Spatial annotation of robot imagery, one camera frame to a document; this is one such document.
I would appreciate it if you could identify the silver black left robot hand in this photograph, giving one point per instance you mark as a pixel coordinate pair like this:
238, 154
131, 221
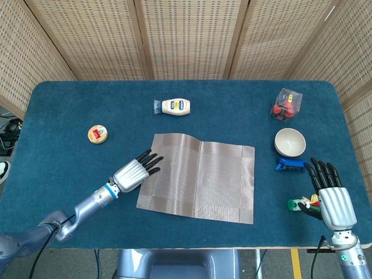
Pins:
130, 177

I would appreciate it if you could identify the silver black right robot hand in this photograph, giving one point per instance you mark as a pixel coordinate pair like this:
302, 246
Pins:
337, 206

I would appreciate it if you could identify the brown woven placemat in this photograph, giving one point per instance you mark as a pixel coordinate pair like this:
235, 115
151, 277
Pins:
197, 180

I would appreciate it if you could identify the white bowl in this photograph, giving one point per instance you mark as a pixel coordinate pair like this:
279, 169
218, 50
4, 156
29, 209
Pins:
290, 143

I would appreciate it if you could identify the colourful feather shuttlecock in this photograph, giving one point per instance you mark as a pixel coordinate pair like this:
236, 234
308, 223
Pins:
293, 205

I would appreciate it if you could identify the round yellow tin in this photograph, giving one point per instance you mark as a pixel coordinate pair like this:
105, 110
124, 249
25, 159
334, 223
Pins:
98, 134

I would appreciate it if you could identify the blue felt table cover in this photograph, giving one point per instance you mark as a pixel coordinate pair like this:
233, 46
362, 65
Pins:
72, 162

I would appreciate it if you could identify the blue snack bar wrapper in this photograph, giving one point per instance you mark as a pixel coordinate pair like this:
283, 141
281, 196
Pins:
290, 165

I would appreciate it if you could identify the mayonnaise squeeze bottle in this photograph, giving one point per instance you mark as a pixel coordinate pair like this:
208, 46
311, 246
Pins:
175, 107

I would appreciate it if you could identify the white table leg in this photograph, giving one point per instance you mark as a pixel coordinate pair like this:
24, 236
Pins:
258, 264

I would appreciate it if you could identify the grey robot torso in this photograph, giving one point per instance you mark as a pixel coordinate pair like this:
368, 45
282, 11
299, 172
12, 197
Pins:
180, 264

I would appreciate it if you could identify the clear box with red parts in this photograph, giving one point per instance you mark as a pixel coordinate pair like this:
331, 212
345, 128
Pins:
286, 106

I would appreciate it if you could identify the white shoe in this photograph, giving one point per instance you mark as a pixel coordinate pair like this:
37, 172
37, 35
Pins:
3, 171

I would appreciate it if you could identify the woven bamboo folding screen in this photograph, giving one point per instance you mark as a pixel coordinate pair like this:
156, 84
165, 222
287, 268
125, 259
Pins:
189, 37

